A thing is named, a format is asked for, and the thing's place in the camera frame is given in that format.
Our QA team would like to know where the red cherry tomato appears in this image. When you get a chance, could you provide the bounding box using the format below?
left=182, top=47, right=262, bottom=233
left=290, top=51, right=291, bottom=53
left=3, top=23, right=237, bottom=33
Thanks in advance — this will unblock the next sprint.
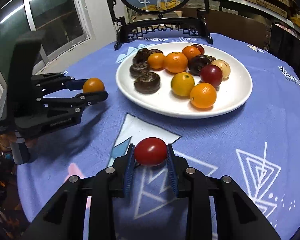
left=134, top=137, right=167, bottom=166

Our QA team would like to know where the large dark mangosteen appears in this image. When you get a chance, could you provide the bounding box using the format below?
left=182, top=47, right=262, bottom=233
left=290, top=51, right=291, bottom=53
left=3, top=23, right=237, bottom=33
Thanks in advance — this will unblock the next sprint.
left=129, top=62, right=150, bottom=77

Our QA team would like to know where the dark brown mangosteen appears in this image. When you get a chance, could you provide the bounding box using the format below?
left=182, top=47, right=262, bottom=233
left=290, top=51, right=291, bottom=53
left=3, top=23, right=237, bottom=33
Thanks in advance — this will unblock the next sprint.
left=134, top=72, right=160, bottom=94

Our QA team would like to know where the yellow orange tangerine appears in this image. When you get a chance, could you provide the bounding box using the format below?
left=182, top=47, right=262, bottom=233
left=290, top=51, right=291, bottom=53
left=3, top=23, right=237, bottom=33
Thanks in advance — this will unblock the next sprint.
left=171, top=72, right=194, bottom=97

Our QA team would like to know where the red plum fruit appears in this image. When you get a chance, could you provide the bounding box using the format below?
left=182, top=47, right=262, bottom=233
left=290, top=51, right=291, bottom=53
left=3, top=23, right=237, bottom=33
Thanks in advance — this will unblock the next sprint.
left=200, top=64, right=223, bottom=88

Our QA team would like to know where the pale beige fruit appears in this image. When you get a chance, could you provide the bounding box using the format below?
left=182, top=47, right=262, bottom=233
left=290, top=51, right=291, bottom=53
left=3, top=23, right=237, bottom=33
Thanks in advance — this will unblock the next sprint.
left=211, top=60, right=231, bottom=80

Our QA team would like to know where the dark chestnut fruit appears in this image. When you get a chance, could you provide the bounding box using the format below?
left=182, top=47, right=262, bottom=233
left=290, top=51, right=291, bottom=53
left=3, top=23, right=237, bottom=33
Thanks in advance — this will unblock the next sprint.
left=133, top=48, right=150, bottom=63

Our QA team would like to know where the yellow kumquat fruit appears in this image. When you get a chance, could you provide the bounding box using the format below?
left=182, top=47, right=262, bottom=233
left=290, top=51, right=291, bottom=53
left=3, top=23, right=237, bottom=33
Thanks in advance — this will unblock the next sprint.
left=147, top=53, right=165, bottom=69

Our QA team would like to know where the person left hand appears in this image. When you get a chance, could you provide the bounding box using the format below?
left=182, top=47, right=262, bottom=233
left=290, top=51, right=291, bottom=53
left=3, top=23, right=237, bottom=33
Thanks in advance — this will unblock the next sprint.
left=0, top=119, right=38, bottom=156

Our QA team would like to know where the white round plate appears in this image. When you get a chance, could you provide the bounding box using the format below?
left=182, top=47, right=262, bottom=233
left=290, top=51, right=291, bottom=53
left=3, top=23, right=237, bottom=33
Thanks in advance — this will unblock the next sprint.
left=115, top=43, right=253, bottom=119

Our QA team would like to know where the blue patterned tablecloth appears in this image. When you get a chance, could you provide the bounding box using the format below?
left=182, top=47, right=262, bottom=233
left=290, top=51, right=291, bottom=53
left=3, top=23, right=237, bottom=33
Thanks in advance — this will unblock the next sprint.
left=17, top=34, right=300, bottom=239

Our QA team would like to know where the round deer art screen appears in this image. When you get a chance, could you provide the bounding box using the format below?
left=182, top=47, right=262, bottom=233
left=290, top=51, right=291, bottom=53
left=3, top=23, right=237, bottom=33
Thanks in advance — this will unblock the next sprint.
left=106, top=0, right=213, bottom=50

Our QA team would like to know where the red tomato on plate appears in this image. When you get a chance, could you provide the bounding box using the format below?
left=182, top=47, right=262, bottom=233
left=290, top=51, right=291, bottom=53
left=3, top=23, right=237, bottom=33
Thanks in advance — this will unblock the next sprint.
left=192, top=44, right=205, bottom=55

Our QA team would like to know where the window with white frame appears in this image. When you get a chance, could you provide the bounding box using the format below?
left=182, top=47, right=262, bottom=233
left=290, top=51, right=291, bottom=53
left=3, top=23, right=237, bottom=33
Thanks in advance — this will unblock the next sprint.
left=0, top=0, right=88, bottom=80

